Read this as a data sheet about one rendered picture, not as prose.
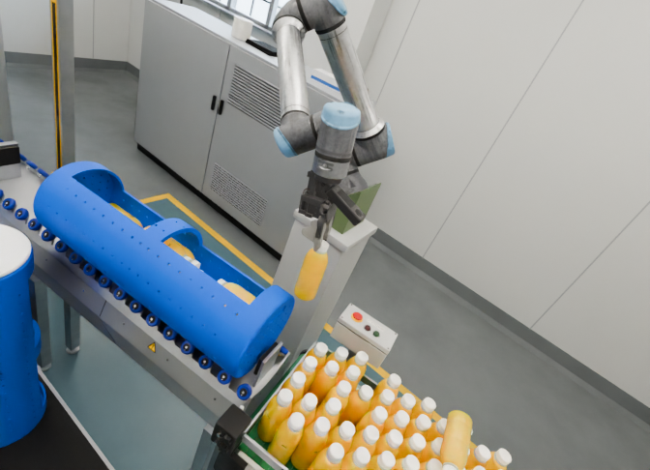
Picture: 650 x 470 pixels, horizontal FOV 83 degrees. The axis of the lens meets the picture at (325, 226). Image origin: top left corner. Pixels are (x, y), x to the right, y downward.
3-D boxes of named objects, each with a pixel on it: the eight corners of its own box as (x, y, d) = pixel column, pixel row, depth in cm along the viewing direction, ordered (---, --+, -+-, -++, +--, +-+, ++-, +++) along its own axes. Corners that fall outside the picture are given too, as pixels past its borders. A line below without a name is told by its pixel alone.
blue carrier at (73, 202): (108, 219, 150) (116, 156, 138) (278, 342, 129) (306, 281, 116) (31, 240, 126) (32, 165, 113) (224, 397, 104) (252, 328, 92)
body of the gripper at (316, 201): (309, 206, 103) (316, 165, 97) (337, 216, 100) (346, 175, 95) (297, 215, 96) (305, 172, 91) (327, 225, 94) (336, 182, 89)
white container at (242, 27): (240, 36, 310) (244, 17, 302) (253, 43, 304) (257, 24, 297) (226, 33, 297) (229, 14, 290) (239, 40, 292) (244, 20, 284)
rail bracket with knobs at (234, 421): (229, 417, 107) (237, 396, 101) (249, 432, 105) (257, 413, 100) (205, 445, 98) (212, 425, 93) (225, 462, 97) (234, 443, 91)
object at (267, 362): (267, 362, 122) (277, 338, 116) (273, 367, 122) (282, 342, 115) (248, 383, 114) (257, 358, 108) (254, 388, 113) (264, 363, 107)
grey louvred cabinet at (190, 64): (175, 143, 427) (194, 7, 353) (315, 247, 353) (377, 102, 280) (131, 148, 384) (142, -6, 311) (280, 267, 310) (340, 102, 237)
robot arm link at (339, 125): (364, 106, 90) (362, 112, 81) (352, 156, 95) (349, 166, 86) (326, 98, 90) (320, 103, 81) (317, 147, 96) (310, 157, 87)
